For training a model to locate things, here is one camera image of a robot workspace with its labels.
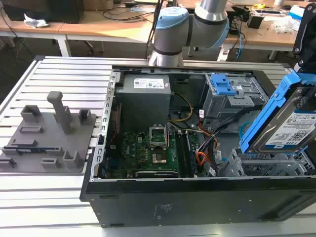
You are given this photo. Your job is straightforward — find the hard disk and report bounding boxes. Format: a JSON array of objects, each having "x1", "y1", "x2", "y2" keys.
[{"x1": 238, "y1": 70, "x2": 316, "y2": 156}]

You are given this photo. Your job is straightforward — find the black RAM slot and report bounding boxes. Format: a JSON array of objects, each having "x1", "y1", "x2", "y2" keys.
[{"x1": 175, "y1": 133, "x2": 191, "y2": 177}]

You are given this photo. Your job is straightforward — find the crumpled clear plastic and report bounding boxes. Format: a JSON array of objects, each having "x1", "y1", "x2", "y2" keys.
[{"x1": 271, "y1": 16, "x2": 301, "y2": 34}]

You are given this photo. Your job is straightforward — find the pale blue box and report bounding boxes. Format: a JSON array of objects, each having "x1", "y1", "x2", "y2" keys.
[{"x1": 288, "y1": 4, "x2": 307, "y2": 20}]

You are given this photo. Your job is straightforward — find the wooden desk white legs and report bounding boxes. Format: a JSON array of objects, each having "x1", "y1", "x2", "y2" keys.
[
  {"x1": 217, "y1": 0, "x2": 307, "y2": 61},
  {"x1": 0, "y1": 0, "x2": 158, "y2": 57}
]

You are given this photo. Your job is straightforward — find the small black box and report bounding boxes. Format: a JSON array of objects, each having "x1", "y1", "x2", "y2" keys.
[{"x1": 247, "y1": 13, "x2": 264, "y2": 29}]

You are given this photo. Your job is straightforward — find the blue plastic latch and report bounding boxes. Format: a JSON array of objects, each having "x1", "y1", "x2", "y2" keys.
[{"x1": 212, "y1": 74, "x2": 237, "y2": 96}]

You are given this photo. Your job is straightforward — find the grey optical drive cage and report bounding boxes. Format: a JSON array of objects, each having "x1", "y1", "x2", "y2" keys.
[{"x1": 199, "y1": 73, "x2": 270, "y2": 129}]

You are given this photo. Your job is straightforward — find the RAM stick with blue chips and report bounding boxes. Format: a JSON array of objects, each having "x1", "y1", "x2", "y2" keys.
[{"x1": 185, "y1": 133, "x2": 198, "y2": 175}]

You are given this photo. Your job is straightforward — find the grey power supply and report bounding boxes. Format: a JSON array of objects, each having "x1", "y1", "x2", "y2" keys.
[{"x1": 115, "y1": 74, "x2": 172, "y2": 129}]

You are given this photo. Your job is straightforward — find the metal socket cover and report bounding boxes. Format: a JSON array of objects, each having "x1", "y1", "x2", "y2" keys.
[{"x1": 149, "y1": 125, "x2": 169, "y2": 150}]

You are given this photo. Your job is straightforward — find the CPU socket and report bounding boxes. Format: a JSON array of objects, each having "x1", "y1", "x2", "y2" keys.
[{"x1": 151, "y1": 153, "x2": 167, "y2": 165}]

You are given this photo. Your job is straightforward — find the black graphics card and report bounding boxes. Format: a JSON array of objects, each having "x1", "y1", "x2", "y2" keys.
[{"x1": 135, "y1": 170, "x2": 178, "y2": 179}]

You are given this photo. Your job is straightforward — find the black PC case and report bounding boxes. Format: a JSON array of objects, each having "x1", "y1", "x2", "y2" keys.
[{"x1": 79, "y1": 64, "x2": 316, "y2": 229}]

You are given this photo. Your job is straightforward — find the green motherboard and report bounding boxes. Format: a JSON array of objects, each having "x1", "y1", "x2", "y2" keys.
[{"x1": 106, "y1": 130, "x2": 198, "y2": 179}]

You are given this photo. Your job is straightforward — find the black monitor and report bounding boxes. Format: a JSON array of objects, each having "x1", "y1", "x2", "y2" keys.
[{"x1": 2, "y1": 0, "x2": 84, "y2": 24}]

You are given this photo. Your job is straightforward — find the crumpled white paper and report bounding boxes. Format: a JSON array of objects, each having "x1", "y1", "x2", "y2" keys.
[{"x1": 24, "y1": 13, "x2": 49, "y2": 28}]

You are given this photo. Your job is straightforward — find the grey parts rack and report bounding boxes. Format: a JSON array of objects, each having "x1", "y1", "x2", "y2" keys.
[{"x1": 0, "y1": 91, "x2": 97, "y2": 174}]

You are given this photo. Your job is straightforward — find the blue hanging cable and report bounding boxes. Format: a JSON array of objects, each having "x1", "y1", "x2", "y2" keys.
[{"x1": 236, "y1": 32, "x2": 245, "y2": 60}]

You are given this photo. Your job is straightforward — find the light blue wire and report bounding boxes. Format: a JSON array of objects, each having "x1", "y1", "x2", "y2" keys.
[{"x1": 238, "y1": 122, "x2": 250, "y2": 144}]

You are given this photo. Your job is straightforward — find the thick black wire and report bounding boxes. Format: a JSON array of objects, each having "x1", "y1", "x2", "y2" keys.
[{"x1": 197, "y1": 108, "x2": 250, "y2": 155}]

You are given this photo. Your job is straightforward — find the yellow and black wire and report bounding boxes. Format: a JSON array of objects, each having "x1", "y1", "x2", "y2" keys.
[{"x1": 169, "y1": 92, "x2": 194, "y2": 123}]

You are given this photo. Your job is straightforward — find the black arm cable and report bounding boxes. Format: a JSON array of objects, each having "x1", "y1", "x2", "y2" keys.
[{"x1": 146, "y1": 0, "x2": 165, "y2": 59}]

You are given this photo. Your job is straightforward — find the orange and red wire bundle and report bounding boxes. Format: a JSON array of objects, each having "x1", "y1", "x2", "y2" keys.
[{"x1": 196, "y1": 137, "x2": 219, "y2": 166}]

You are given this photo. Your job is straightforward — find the thin red wire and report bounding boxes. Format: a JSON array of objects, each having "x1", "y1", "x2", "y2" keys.
[{"x1": 110, "y1": 128, "x2": 118, "y2": 149}]

